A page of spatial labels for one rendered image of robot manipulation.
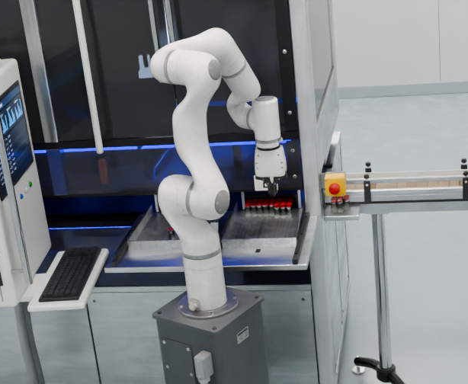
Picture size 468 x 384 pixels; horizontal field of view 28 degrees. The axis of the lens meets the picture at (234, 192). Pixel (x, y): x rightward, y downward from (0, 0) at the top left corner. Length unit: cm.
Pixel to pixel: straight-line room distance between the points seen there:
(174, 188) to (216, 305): 39
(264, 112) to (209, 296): 61
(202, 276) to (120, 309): 100
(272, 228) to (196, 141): 78
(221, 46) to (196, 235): 56
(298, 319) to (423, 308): 112
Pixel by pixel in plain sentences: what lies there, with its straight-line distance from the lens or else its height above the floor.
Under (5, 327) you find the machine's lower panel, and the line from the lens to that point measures 407.
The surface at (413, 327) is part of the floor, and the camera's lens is 454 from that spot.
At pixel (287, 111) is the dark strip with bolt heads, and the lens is 339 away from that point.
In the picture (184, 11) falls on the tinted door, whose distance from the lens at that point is 337.
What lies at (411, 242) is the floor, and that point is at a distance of 538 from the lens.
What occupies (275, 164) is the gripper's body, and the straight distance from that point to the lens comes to 313.
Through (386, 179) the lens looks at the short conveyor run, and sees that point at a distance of 359.
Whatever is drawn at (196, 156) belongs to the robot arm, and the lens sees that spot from 277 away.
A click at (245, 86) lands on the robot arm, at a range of 294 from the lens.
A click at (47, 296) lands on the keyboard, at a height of 82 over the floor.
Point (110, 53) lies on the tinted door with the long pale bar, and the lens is 348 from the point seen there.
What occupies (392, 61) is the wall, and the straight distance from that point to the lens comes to 806.
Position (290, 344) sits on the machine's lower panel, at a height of 34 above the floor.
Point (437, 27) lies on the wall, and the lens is 800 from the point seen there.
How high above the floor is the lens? 225
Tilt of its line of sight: 21 degrees down
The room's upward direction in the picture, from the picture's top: 6 degrees counter-clockwise
